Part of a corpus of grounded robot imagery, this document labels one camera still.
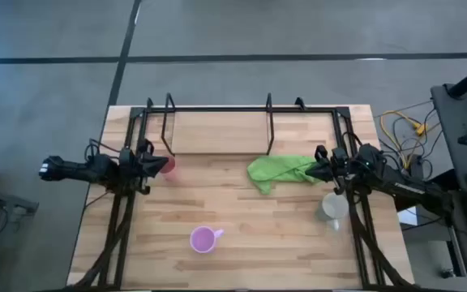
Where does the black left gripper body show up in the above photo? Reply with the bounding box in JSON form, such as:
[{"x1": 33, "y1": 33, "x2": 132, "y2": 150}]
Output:
[{"x1": 118, "y1": 140, "x2": 155, "y2": 195}]

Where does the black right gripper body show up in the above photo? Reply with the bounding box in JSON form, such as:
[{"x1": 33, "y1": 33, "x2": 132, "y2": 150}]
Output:
[{"x1": 315, "y1": 144, "x2": 356, "y2": 195}]

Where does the salmon plastic cup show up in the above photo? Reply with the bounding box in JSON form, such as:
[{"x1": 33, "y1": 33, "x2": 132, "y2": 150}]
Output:
[{"x1": 159, "y1": 156, "x2": 177, "y2": 174}]

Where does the teal mug white handle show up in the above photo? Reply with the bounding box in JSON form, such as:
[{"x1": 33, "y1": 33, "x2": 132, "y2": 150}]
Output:
[{"x1": 316, "y1": 191, "x2": 350, "y2": 232}]

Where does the pink ribbed mug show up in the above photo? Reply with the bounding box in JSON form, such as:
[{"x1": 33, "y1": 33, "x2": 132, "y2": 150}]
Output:
[{"x1": 189, "y1": 225, "x2": 225, "y2": 255}]

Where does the green microfibre cloth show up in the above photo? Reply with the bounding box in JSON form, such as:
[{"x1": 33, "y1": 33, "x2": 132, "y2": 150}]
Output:
[{"x1": 246, "y1": 155, "x2": 320, "y2": 195}]

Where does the grey side desk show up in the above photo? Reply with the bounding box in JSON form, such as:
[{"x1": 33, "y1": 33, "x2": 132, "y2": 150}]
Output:
[{"x1": 431, "y1": 83, "x2": 467, "y2": 292}]

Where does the grey metal stand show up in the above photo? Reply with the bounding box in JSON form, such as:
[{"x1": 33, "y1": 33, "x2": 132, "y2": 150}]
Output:
[{"x1": 0, "y1": 182, "x2": 40, "y2": 222}]

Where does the yellow cable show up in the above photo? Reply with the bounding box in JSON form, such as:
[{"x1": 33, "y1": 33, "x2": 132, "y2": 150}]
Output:
[{"x1": 379, "y1": 109, "x2": 430, "y2": 170}]

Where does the black metal rig frame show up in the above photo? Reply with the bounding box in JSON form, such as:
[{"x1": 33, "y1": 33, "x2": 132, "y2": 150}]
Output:
[{"x1": 66, "y1": 97, "x2": 418, "y2": 292}]

